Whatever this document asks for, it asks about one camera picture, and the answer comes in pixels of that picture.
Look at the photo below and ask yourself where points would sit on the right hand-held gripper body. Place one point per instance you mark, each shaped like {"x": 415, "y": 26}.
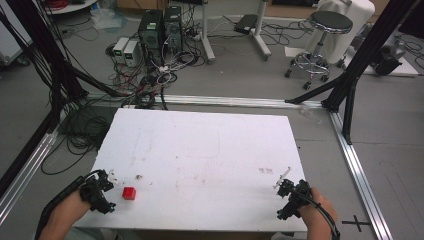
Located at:
{"x": 293, "y": 200}

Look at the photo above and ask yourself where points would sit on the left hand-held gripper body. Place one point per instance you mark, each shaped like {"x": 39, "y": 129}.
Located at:
{"x": 96, "y": 196}

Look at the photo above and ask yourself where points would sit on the red cube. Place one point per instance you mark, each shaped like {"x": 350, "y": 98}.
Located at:
{"x": 129, "y": 193}

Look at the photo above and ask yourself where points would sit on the person's right hand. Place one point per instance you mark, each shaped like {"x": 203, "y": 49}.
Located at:
{"x": 316, "y": 210}

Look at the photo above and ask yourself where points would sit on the person's left hand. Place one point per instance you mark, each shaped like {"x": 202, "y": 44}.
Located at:
{"x": 70, "y": 208}

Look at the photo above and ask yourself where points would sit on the black tape cross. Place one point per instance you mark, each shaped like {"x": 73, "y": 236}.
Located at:
{"x": 356, "y": 223}

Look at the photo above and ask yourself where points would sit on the white power strip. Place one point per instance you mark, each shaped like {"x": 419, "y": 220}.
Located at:
{"x": 163, "y": 69}

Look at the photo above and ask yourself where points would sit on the white power supply unit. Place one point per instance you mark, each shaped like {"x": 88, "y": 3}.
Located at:
{"x": 120, "y": 48}
{"x": 131, "y": 53}

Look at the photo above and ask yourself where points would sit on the white stand leg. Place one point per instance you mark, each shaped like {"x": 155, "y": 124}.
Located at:
{"x": 207, "y": 36}
{"x": 260, "y": 33}

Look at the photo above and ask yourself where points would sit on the black computer tower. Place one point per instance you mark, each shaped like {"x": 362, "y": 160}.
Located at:
{"x": 173, "y": 28}
{"x": 150, "y": 30}

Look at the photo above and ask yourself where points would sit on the black round stool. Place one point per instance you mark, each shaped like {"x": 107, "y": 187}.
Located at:
{"x": 325, "y": 30}

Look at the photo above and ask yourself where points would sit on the black device on white board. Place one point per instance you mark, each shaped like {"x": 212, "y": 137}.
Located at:
{"x": 388, "y": 61}

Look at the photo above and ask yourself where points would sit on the flat black box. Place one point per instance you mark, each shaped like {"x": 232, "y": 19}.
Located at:
{"x": 246, "y": 24}

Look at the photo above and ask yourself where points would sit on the clear plastic bag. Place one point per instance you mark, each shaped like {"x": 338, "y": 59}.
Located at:
{"x": 106, "y": 18}

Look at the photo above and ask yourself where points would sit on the white covered object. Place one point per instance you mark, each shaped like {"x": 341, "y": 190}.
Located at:
{"x": 356, "y": 16}

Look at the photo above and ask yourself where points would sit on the round white table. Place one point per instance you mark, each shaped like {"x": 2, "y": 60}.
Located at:
{"x": 71, "y": 6}

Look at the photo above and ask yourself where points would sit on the aluminium floor rail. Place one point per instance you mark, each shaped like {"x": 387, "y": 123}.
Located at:
{"x": 360, "y": 180}
{"x": 233, "y": 100}
{"x": 30, "y": 166}

